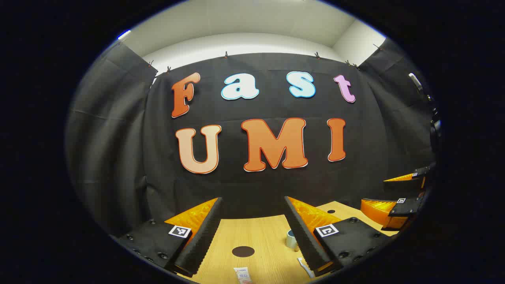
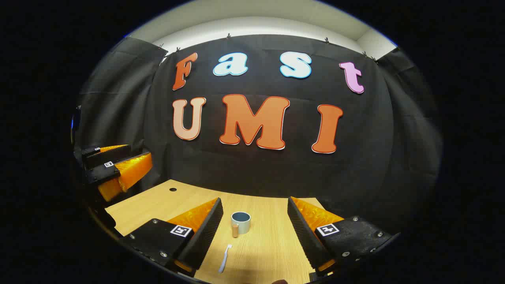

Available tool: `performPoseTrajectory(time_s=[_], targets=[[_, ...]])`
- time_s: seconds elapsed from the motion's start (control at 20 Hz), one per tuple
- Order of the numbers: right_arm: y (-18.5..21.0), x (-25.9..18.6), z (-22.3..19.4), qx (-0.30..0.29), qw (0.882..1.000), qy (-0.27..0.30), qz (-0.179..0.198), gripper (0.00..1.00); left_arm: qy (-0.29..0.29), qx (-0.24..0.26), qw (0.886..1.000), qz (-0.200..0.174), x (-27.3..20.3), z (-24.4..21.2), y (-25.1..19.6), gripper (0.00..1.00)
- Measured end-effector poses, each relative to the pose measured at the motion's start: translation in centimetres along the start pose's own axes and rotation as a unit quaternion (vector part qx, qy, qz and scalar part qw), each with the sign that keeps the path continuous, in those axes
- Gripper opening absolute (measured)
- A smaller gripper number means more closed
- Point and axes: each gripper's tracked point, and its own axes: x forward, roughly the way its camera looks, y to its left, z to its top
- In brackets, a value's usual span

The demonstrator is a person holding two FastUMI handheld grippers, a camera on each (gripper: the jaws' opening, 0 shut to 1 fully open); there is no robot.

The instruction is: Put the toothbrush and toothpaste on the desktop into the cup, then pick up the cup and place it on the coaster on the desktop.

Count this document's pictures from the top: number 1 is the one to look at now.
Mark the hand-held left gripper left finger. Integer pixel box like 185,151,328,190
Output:
118,197,224,278

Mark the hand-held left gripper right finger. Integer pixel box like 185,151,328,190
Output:
284,196,395,277

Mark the pale green cup wooden handle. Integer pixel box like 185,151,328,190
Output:
286,229,301,251

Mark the white toothbrush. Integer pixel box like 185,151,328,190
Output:
297,257,316,278

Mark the white toothpaste tube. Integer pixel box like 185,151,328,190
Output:
234,267,253,284

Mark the wooden desktop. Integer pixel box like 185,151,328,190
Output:
176,200,399,284

